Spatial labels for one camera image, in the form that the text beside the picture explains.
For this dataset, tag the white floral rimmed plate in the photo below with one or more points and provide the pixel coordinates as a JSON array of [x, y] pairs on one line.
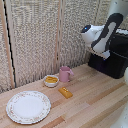
[[28, 107]]

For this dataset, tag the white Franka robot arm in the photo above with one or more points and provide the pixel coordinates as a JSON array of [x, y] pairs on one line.
[[106, 33]]

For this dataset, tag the beige woven folding screen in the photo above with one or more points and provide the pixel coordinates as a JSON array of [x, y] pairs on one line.
[[30, 43]]

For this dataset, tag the small white bowl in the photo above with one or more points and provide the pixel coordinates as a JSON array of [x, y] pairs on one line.
[[51, 83]]

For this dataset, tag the pink mug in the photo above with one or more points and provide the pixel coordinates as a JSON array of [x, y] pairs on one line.
[[64, 74]]

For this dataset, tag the orange rectangular block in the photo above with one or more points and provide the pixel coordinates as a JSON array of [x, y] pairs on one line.
[[65, 92]]

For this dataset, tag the yellow food in bowl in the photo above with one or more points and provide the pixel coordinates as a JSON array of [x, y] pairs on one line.
[[51, 79]]

